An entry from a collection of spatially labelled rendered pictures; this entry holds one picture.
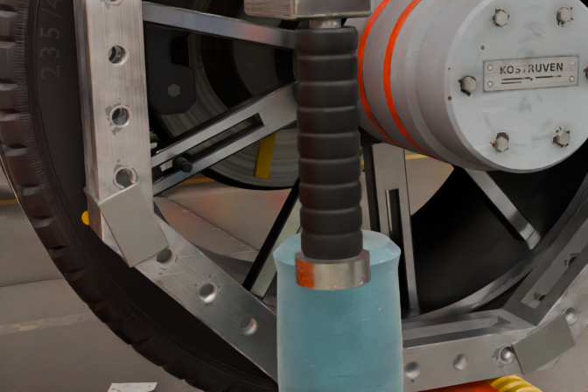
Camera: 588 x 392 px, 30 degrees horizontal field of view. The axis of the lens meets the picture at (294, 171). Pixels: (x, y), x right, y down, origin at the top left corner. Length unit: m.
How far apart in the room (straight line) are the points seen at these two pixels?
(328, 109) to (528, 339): 0.42
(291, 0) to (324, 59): 0.04
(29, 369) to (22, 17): 1.98
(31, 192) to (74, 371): 1.87
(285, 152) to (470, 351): 0.38
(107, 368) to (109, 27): 1.99
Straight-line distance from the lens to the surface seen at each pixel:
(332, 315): 0.74
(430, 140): 0.78
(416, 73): 0.76
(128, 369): 2.72
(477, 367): 0.95
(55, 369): 2.77
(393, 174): 0.99
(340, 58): 0.61
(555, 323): 0.98
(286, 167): 1.23
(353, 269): 0.62
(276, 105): 0.94
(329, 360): 0.75
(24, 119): 0.88
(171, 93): 1.14
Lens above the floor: 0.93
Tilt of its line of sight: 10 degrees down
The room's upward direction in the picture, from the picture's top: 2 degrees counter-clockwise
